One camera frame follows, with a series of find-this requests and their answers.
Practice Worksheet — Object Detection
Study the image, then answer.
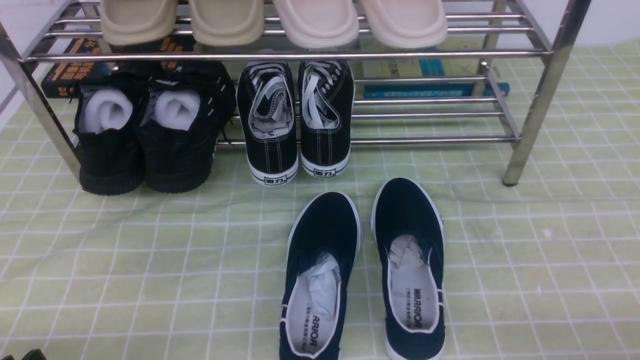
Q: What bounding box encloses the navy slip-on shoe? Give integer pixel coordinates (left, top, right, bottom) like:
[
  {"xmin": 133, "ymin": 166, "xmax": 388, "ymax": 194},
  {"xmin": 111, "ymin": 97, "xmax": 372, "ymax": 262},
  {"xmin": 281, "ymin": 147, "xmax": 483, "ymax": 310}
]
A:
[
  {"xmin": 278, "ymin": 191, "xmax": 361, "ymax": 360},
  {"xmin": 371, "ymin": 177, "xmax": 446, "ymax": 360}
]

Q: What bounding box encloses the stainless steel shoe rack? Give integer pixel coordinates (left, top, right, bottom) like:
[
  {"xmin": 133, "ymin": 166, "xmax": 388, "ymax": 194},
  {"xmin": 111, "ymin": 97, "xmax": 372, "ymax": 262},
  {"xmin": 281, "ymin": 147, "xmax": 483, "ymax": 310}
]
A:
[{"xmin": 1, "ymin": 0, "xmax": 591, "ymax": 187}]

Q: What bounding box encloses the black canvas sneaker right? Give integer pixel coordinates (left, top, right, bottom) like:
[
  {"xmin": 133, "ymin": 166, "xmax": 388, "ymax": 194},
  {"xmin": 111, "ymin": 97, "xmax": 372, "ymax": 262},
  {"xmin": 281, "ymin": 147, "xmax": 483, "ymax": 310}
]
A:
[{"xmin": 297, "ymin": 60, "xmax": 356, "ymax": 178}]

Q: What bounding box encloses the black canvas sneaker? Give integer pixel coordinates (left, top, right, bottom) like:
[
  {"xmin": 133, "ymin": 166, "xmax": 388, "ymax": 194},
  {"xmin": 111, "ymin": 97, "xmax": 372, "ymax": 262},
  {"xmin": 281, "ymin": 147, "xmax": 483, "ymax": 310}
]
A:
[
  {"xmin": 297, "ymin": 60, "xmax": 356, "ymax": 178},
  {"xmin": 236, "ymin": 61, "xmax": 298, "ymax": 187}
]

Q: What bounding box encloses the black canvas sneaker left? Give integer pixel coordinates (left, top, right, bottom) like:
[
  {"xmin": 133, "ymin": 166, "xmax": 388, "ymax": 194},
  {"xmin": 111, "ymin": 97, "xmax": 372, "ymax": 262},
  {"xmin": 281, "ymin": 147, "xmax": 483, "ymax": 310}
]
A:
[{"xmin": 236, "ymin": 61, "xmax": 298, "ymax": 187}]

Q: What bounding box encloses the black knit sneaker right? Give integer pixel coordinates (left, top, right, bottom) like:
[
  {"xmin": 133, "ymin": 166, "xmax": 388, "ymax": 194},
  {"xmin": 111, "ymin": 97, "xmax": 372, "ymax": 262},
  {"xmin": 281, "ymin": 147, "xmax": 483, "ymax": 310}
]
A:
[{"xmin": 135, "ymin": 60, "xmax": 237, "ymax": 194}]

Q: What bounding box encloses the black knit sneaker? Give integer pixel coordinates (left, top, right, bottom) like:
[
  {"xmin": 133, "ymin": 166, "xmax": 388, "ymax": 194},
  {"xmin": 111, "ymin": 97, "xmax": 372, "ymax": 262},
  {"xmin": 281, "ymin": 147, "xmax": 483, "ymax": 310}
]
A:
[
  {"xmin": 73, "ymin": 73, "xmax": 149, "ymax": 196},
  {"xmin": 135, "ymin": 60, "xmax": 237, "ymax": 194}
]

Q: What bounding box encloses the cream slipper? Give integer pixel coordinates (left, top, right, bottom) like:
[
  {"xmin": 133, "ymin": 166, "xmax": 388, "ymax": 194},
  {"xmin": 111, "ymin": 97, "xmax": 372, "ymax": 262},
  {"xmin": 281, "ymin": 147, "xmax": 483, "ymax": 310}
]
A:
[
  {"xmin": 273, "ymin": 0, "xmax": 360, "ymax": 49},
  {"xmin": 359, "ymin": 0, "xmax": 448, "ymax": 49}
]

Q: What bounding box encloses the cream slipper far right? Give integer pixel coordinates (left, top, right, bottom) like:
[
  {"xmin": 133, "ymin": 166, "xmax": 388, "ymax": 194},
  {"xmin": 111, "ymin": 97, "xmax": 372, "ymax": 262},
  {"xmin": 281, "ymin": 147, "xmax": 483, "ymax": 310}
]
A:
[{"xmin": 359, "ymin": 0, "xmax": 448, "ymax": 49}]

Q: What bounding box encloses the tan slipper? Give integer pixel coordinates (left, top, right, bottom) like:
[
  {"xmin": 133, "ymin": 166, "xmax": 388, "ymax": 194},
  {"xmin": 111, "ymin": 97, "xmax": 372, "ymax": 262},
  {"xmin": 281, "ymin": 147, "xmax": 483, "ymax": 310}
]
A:
[
  {"xmin": 100, "ymin": 0, "xmax": 179, "ymax": 46},
  {"xmin": 189, "ymin": 0, "xmax": 265, "ymax": 47}
]

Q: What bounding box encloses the black knit sneaker left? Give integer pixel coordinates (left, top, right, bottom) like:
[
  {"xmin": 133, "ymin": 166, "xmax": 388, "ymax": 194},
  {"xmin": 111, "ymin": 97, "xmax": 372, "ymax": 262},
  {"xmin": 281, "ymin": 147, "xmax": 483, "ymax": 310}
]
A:
[{"xmin": 73, "ymin": 73, "xmax": 149, "ymax": 196}]

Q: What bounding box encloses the green checkered tablecloth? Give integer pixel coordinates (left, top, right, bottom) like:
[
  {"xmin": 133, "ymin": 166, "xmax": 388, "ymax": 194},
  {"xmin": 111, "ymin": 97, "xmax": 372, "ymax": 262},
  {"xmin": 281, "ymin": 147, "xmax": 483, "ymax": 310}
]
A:
[{"xmin": 0, "ymin": 41, "xmax": 640, "ymax": 360}]

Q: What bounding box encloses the tan slipper far left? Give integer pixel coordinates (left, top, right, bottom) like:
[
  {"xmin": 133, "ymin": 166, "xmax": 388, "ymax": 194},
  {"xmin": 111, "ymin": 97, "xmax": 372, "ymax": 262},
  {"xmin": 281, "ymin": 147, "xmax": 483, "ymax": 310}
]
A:
[{"xmin": 100, "ymin": 0, "xmax": 179, "ymax": 46}]

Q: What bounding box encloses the black orange book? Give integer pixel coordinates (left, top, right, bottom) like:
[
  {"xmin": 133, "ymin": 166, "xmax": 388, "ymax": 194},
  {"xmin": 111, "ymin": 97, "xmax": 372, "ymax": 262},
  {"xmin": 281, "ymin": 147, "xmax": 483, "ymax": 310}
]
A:
[{"xmin": 40, "ymin": 36, "xmax": 195, "ymax": 100}]

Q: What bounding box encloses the black object bottom corner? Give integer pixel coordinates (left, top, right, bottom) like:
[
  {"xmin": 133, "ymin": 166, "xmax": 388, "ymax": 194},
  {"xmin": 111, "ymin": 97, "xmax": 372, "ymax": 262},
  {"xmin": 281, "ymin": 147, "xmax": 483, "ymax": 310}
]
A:
[{"xmin": 1, "ymin": 348, "xmax": 47, "ymax": 360}]

